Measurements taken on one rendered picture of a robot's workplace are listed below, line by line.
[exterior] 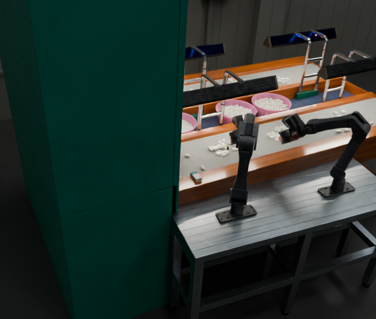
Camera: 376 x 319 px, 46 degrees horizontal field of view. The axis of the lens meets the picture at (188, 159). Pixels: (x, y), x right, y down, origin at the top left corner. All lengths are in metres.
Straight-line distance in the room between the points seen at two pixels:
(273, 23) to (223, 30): 0.53
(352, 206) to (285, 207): 0.35
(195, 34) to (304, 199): 2.66
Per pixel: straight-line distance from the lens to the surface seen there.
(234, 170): 2.32
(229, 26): 4.76
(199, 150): 2.49
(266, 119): 2.84
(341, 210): 2.37
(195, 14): 4.56
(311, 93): 3.44
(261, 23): 4.78
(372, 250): 2.75
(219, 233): 2.08
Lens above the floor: 2.09
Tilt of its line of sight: 34 degrees down
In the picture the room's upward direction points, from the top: 3 degrees clockwise
